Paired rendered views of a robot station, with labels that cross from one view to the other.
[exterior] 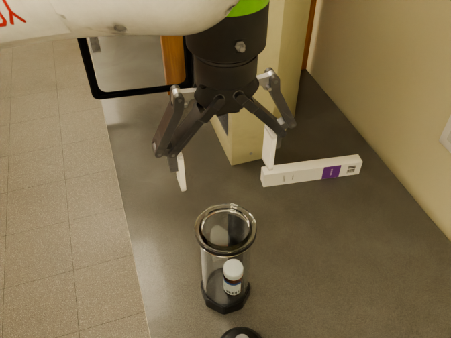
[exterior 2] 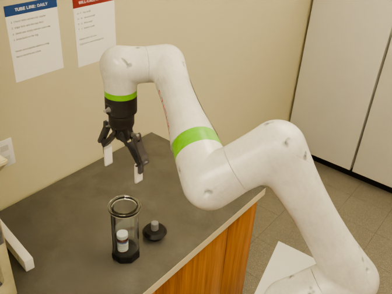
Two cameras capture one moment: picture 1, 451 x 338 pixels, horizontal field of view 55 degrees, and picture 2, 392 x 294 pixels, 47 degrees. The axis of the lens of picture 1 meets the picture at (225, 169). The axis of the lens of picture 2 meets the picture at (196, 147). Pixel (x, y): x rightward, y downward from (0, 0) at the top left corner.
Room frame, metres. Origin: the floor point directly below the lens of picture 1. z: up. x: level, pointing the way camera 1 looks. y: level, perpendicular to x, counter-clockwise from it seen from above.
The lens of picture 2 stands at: (0.93, 1.06, 2.12)
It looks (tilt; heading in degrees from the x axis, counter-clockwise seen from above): 32 degrees down; 235
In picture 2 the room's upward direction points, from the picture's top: 4 degrees clockwise
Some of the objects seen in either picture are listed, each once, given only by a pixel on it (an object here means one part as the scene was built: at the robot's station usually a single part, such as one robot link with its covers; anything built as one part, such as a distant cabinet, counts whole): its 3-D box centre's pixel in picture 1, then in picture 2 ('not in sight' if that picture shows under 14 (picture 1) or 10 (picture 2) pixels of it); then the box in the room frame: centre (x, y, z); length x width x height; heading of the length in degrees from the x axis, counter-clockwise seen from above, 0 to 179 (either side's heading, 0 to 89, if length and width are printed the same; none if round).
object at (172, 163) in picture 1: (165, 157); (143, 167); (0.43, 0.08, 1.36); 0.03 x 0.01 x 0.05; 108
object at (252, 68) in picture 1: (225, 80); (121, 126); (0.45, 0.00, 1.46); 0.08 x 0.07 x 0.09; 108
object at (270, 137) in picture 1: (268, 147); (108, 155); (0.47, -0.06, 1.33); 0.03 x 0.01 x 0.07; 18
